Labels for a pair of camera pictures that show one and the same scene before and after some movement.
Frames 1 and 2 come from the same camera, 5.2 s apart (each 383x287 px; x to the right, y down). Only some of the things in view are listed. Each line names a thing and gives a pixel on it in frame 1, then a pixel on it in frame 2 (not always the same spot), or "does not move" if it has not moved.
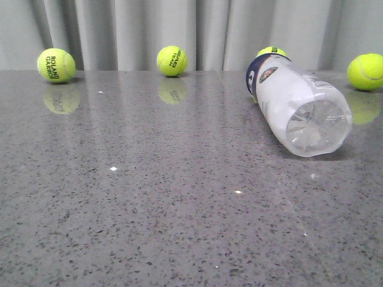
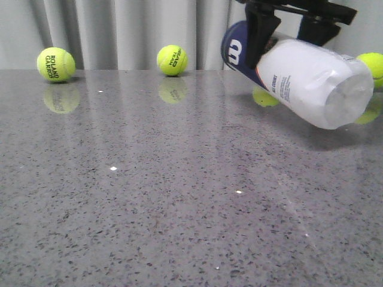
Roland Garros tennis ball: (56, 65) does not move
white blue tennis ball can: (310, 116) -> (326, 87)
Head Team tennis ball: (172, 61) does not move
